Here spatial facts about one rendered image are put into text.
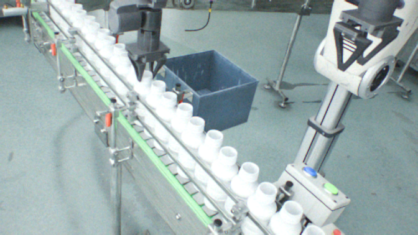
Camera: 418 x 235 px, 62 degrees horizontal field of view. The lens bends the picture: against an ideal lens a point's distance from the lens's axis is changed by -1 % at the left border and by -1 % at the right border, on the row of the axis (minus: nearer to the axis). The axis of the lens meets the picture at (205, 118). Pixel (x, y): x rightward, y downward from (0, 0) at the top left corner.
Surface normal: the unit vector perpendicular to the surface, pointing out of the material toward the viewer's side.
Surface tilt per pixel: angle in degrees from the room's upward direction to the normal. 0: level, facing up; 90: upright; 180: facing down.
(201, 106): 90
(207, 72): 90
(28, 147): 0
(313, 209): 70
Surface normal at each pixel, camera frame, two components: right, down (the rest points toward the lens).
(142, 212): 0.15, -0.80
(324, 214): -0.69, -0.04
